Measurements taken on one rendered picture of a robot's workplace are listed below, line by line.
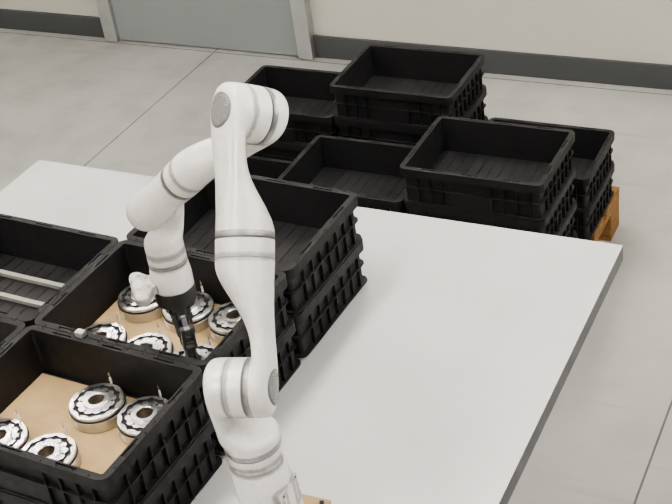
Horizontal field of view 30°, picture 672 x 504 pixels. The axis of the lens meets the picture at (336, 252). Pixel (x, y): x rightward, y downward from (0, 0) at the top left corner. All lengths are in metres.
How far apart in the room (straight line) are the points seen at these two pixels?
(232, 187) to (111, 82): 3.68
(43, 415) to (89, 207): 0.96
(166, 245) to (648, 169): 2.53
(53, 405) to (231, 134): 0.73
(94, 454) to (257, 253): 0.56
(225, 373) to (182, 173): 0.37
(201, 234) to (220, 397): 0.93
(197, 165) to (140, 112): 3.20
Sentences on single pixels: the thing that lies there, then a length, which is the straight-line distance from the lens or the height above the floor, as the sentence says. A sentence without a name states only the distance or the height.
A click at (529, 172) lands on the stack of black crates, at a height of 0.49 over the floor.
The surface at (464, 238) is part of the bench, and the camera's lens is 2.85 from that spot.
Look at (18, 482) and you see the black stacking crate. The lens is 2.22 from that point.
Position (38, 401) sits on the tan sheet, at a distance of 2.41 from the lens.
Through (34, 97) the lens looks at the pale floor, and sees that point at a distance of 5.58.
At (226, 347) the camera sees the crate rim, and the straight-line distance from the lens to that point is 2.26.
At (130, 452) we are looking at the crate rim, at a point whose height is 0.93.
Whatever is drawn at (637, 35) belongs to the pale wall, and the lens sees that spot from 4.89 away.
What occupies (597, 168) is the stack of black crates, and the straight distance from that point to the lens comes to 3.75.
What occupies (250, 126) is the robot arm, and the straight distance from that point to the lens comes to 1.91.
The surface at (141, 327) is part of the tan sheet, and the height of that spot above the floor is 0.83.
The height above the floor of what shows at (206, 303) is 0.86.
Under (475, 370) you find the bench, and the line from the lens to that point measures 2.47.
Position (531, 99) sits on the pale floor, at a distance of 4.91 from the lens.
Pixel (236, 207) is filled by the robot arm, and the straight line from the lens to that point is 1.89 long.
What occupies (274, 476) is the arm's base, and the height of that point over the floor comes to 0.93.
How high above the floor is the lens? 2.28
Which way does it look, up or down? 34 degrees down
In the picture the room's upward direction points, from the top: 9 degrees counter-clockwise
